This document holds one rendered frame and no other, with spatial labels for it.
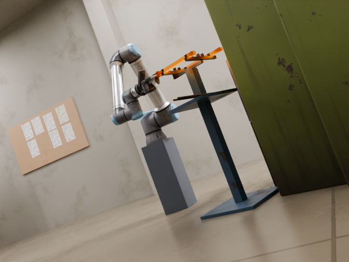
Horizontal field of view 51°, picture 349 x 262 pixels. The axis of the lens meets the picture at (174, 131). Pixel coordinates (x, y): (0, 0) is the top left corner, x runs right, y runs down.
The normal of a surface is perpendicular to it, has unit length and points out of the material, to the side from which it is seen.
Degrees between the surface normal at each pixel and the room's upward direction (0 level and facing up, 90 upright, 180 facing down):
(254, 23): 90
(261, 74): 90
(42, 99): 90
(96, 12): 90
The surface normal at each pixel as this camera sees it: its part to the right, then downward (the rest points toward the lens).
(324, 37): -0.70, 0.21
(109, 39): -0.40, 0.08
